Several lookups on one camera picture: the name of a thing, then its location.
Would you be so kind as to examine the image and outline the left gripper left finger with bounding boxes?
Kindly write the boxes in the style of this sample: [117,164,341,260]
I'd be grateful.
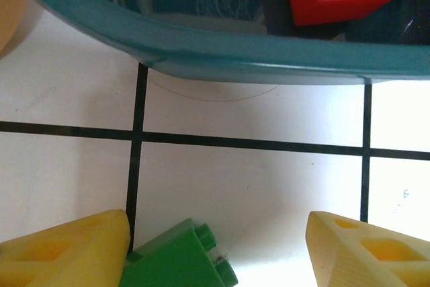
[0,208,132,287]

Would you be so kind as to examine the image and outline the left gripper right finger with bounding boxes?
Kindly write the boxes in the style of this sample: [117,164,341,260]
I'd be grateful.
[308,210,430,287]

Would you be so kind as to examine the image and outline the green lego brick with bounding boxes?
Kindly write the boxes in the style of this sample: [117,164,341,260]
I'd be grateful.
[119,218,239,287]

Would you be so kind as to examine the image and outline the teal plastic container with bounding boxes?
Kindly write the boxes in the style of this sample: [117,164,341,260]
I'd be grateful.
[6,0,430,86]

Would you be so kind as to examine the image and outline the yellow plastic container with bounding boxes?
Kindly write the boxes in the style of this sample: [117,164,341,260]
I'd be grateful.
[0,0,30,59]

